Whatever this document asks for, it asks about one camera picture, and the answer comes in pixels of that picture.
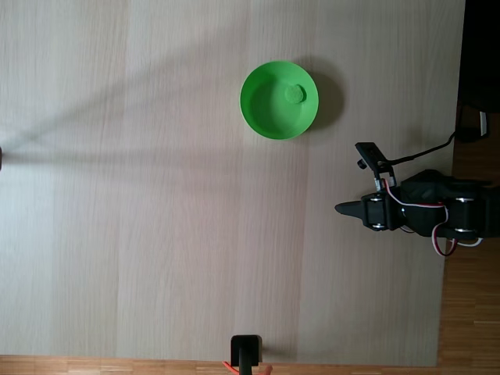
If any green pompom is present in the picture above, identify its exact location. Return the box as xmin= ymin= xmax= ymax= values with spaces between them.
xmin=284 ymin=84 xmax=307 ymax=105

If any green plastic bowl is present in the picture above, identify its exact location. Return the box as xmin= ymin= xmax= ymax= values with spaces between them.
xmin=239 ymin=60 xmax=320 ymax=141

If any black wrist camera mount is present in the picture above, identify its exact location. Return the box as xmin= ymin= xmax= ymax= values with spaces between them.
xmin=354 ymin=141 xmax=398 ymax=192

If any black camera cable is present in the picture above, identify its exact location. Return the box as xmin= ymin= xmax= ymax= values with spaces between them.
xmin=384 ymin=130 xmax=459 ymax=163

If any black chair frame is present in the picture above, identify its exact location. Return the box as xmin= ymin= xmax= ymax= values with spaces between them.
xmin=455 ymin=99 xmax=491 ymax=144

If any black clamp with orange handles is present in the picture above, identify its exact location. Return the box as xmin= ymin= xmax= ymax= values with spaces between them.
xmin=222 ymin=334 xmax=273 ymax=375

